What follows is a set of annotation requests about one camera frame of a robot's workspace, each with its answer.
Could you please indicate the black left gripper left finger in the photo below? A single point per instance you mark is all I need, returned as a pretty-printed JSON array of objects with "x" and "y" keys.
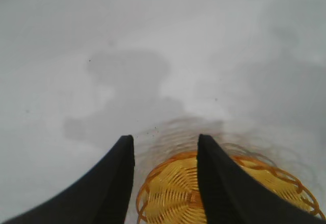
[{"x": 96, "y": 196}]

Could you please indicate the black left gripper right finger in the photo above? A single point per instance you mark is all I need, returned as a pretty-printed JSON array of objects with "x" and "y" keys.
[{"x": 229, "y": 196}]

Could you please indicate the yellow woven plastic basket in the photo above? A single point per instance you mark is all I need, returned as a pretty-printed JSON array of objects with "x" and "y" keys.
[{"x": 173, "y": 191}]

